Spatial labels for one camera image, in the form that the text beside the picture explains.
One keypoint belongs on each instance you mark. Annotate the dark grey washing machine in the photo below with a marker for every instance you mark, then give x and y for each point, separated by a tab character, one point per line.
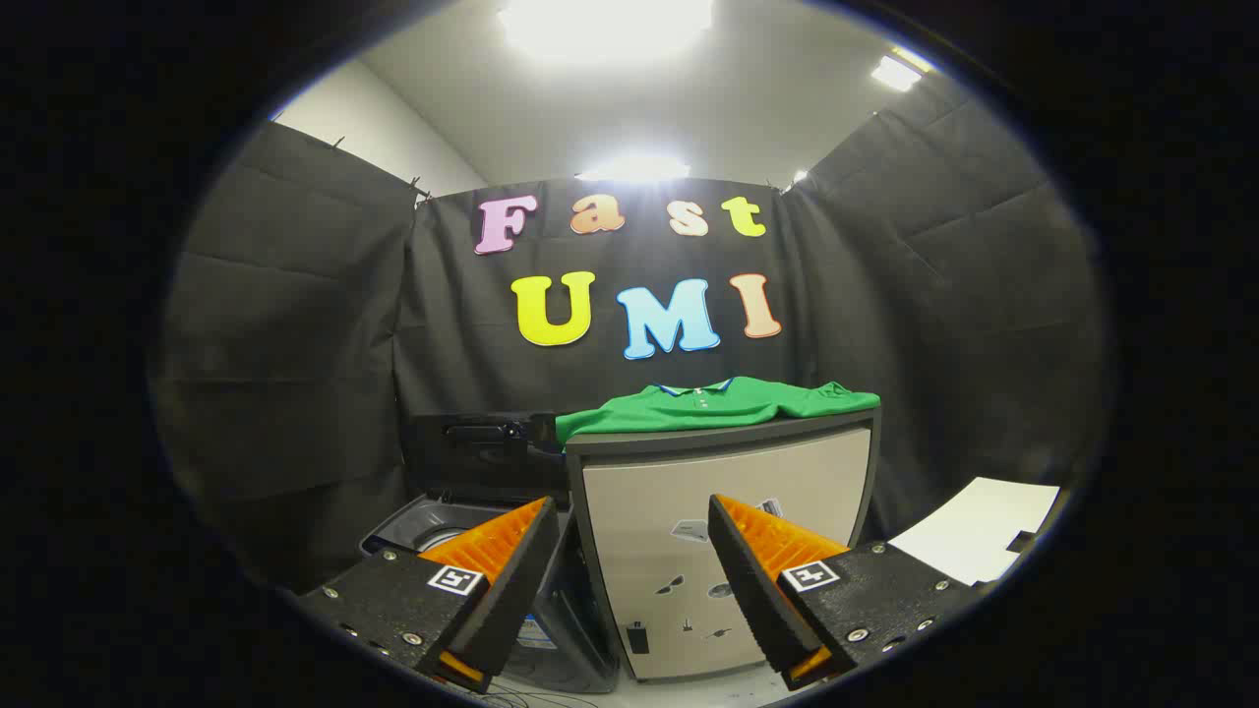
580	629

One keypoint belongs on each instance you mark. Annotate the ceiling light above backdrop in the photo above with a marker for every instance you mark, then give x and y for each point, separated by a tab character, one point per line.
634	169

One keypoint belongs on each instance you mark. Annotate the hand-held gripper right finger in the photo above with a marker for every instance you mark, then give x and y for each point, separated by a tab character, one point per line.
752	580

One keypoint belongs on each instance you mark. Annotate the beige cabinet with dark frame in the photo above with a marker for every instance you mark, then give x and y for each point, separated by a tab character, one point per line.
669	482

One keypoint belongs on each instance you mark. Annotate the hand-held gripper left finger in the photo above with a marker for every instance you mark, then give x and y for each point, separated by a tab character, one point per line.
511	590

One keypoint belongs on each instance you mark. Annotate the rectangular ceiling light panel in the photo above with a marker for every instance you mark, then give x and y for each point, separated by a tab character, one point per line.
897	73

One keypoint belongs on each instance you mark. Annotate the green polo shirt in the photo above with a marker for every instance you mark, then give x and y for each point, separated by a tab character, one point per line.
708	408

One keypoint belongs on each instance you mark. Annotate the white paper sheet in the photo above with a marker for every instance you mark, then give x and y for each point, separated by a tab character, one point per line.
974	526

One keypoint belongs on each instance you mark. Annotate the large ceiling light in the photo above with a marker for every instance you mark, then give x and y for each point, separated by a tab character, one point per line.
605	25

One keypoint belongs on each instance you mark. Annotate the black backdrop cloth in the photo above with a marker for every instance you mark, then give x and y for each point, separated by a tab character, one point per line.
295	344

